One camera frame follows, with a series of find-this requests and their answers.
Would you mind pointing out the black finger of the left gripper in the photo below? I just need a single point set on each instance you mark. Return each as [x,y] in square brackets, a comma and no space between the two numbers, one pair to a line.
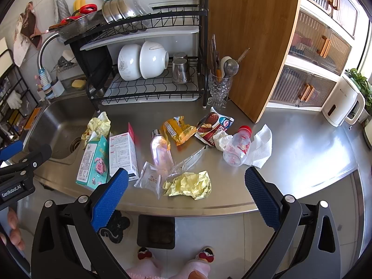
[36,158]

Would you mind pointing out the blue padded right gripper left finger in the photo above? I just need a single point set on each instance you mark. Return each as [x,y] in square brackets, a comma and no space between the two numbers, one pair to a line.
[93,214]

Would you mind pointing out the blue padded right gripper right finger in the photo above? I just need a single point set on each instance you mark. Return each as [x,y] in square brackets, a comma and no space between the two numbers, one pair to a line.
[280,212]

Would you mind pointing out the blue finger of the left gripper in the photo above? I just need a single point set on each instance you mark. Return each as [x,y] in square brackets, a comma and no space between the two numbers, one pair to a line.
[11,150]

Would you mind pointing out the white paper towel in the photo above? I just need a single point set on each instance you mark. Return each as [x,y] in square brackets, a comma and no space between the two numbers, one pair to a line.
[260,149]

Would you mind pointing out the small clear white wrapper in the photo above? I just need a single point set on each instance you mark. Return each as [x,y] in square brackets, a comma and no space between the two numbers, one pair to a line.
[150,178]

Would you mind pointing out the yellow paper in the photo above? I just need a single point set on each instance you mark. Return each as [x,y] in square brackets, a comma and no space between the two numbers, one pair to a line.
[96,127]
[194,185]

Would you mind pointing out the white pink carton box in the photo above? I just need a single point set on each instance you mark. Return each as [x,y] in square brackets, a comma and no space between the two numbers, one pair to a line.
[122,154]

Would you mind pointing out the clear bottle red cap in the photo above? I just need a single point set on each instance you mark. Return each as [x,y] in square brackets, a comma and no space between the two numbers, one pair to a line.
[237,148]

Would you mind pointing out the yellow paper front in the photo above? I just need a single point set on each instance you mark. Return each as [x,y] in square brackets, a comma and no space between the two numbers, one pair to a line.
[194,185]

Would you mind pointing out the white tissue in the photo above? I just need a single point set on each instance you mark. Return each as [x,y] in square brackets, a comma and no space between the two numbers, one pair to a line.
[221,140]

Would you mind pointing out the dark trash bin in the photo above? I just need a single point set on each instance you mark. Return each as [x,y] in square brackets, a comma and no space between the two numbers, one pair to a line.
[156,232]

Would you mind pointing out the person's left hand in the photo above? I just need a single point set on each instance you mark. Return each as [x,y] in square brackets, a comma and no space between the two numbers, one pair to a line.
[15,233]

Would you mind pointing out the black cat floor mat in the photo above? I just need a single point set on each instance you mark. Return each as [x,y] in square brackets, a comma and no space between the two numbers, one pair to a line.
[116,227]

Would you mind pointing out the stainless steel sink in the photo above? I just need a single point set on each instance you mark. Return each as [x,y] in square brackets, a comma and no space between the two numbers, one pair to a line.
[61,125]

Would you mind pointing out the black metal shelf cart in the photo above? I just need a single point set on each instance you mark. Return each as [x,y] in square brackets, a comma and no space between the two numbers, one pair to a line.
[17,101]

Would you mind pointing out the left red slipper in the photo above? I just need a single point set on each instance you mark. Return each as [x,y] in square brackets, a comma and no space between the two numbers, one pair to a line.
[144,253]

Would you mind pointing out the red slipper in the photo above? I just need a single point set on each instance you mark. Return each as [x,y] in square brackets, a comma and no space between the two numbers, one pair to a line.
[206,255]
[144,253]

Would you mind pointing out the white toothbrush cup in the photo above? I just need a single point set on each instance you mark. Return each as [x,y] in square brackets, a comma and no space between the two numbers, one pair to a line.
[57,88]

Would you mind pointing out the pink fleece legs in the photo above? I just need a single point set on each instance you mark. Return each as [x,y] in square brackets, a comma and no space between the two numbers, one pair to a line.
[152,268]

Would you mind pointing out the right red slipper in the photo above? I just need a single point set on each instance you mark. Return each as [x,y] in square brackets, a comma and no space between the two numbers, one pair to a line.
[206,255]

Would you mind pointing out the yellow soap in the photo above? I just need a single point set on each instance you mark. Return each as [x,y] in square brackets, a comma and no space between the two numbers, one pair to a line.
[78,84]

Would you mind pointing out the pink clear bottle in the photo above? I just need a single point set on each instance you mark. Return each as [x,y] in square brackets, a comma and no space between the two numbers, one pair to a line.
[161,153]

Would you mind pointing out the long clear plastic wrapper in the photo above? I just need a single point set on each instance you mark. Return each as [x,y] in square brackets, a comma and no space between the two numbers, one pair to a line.
[186,164]

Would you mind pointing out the red brown snack bag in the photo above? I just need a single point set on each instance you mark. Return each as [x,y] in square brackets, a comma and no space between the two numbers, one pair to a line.
[210,125]

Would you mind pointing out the orange snack bag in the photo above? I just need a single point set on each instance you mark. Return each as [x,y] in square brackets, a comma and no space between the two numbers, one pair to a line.
[178,130]

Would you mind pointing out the hanging brown white cloth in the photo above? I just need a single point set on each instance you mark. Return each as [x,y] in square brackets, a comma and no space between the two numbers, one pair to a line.
[26,34]

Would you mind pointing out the white electric kettle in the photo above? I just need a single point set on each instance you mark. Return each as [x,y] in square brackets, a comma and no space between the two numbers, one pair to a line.
[345,103]

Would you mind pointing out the black colander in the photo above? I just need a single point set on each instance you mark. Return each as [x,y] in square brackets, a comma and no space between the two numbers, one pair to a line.
[73,28]

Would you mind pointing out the white bowl left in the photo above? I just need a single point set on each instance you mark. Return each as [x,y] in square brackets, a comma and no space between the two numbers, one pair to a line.
[128,62]

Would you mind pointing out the white bowl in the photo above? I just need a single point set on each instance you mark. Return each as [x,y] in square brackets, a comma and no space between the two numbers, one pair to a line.
[153,59]
[128,62]

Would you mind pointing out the glass utensil holder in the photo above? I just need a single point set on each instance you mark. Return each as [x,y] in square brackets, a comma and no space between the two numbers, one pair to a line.
[219,88]

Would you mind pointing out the green plant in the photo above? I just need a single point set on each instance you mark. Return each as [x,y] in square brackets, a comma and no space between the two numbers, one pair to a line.
[363,86]

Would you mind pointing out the steel ladle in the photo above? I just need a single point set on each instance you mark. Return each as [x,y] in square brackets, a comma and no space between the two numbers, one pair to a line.
[231,66]

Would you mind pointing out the white bowl right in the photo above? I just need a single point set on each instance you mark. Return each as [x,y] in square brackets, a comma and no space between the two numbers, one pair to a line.
[153,59]

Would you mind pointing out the black dish rack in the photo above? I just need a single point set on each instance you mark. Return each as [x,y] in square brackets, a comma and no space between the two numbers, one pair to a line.
[179,28]

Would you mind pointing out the steel cup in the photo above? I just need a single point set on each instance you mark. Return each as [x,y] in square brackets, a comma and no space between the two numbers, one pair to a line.
[180,68]

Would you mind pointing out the bamboo cutting board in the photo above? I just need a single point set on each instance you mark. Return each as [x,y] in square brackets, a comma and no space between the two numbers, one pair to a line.
[263,28]

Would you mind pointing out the steel faucet with hose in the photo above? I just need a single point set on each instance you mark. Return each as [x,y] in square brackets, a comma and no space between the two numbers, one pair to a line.
[45,65]

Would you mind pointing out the wire sponge basket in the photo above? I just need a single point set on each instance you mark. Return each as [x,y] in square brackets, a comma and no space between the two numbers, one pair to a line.
[63,64]

